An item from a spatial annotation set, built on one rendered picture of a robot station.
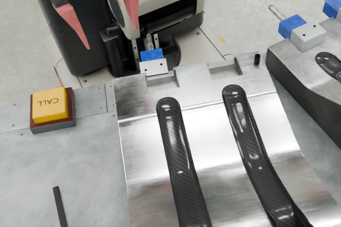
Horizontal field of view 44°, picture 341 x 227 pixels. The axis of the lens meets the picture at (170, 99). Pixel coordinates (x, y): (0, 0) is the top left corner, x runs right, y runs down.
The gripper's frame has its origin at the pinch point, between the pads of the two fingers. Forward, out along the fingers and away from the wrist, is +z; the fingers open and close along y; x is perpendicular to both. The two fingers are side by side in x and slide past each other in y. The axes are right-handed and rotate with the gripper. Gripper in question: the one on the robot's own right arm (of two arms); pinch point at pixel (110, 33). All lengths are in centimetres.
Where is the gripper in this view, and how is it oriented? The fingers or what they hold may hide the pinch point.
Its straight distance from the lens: 64.5
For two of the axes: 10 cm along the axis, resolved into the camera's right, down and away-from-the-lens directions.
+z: 2.7, 8.4, 4.6
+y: 8.9, -4.0, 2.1
